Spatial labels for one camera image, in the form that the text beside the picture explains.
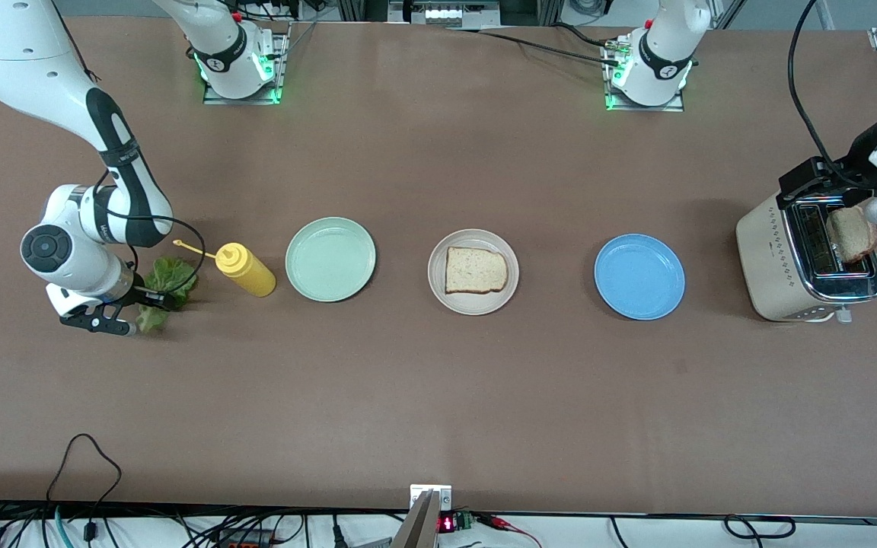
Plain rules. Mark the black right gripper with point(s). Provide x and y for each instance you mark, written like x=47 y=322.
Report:
x=141 y=294

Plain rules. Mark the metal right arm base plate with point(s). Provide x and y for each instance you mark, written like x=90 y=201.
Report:
x=282 y=61

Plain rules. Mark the toasted bread slice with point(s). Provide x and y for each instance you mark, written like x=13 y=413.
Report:
x=853 y=232
x=476 y=270

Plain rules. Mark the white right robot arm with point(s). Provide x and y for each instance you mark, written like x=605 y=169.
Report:
x=27 y=61

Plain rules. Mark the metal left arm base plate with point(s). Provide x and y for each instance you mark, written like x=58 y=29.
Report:
x=644 y=108

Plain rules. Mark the red clip lead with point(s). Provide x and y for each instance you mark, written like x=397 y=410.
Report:
x=495 y=520

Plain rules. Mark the white lit device box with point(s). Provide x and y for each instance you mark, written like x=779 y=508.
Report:
x=442 y=14

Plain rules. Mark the beige chrome two-slot toaster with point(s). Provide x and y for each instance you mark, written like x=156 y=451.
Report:
x=770 y=266

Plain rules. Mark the small red LED board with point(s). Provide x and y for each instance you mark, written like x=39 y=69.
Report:
x=454 y=522

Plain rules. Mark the beige plate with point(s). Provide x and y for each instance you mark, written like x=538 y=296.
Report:
x=475 y=237

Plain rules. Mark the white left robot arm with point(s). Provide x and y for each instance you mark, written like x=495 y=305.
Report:
x=663 y=53

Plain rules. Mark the blue plate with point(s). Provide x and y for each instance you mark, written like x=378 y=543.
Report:
x=639 y=276

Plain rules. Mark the mint green plate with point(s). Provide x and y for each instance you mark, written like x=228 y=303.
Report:
x=330 y=259

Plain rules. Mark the green lettuce leaf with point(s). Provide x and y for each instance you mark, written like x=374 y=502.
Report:
x=180 y=274

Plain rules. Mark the yellow squeeze bottle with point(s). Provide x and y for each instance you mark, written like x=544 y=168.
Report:
x=252 y=274

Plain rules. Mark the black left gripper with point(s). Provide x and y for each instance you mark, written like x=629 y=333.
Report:
x=862 y=150

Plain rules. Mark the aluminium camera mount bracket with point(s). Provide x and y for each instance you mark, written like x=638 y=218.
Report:
x=427 y=517

